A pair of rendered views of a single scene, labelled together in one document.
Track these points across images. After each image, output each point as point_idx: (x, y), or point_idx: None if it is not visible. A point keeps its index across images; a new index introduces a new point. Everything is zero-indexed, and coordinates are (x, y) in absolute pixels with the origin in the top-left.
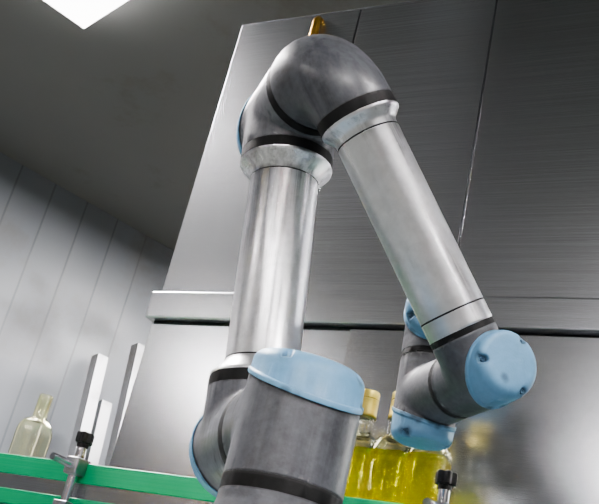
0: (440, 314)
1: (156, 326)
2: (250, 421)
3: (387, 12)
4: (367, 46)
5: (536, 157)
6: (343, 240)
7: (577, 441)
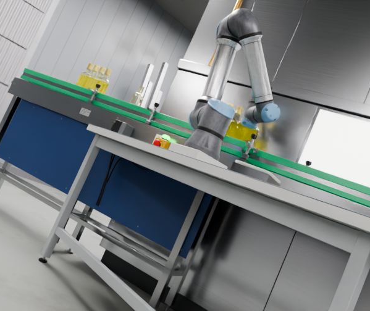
0: (259, 96)
1: (179, 70)
2: (206, 115)
3: None
4: None
5: (313, 39)
6: (244, 55)
7: (296, 132)
